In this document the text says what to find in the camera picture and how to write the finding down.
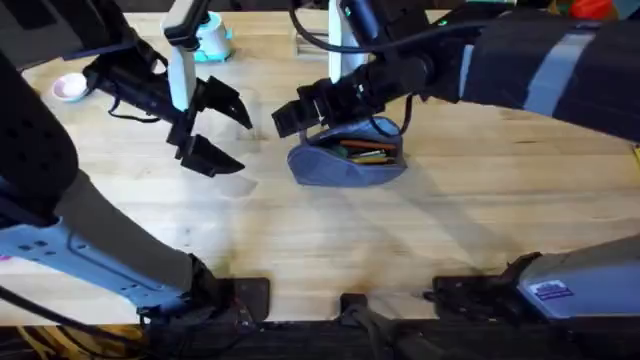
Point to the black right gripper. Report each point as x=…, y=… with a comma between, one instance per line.
x=372, y=85

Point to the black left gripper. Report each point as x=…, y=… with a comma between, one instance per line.
x=134, y=85

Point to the blue soft zip bag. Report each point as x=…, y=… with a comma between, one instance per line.
x=325, y=167

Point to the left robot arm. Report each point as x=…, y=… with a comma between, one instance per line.
x=31, y=146

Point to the left wrist upright plate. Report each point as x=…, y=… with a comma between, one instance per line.
x=182, y=80

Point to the wrist upright plate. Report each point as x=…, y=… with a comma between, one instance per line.
x=342, y=55
x=182, y=80

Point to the right wrist upright plate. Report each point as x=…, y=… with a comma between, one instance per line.
x=342, y=55

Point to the white teal cup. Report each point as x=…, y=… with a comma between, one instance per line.
x=216, y=39

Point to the small white pink bowl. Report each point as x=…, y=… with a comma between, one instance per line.
x=70, y=86

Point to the red plastic thing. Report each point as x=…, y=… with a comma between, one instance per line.
x=592, y=8

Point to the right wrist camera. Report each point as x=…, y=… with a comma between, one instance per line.
x=361, y=19

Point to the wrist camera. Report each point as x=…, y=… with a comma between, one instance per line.
x=361, y=19
x=184, y=22

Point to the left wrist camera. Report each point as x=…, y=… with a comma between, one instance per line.
x=184, y=22

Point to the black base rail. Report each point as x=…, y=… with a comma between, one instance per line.
x=450, y=345

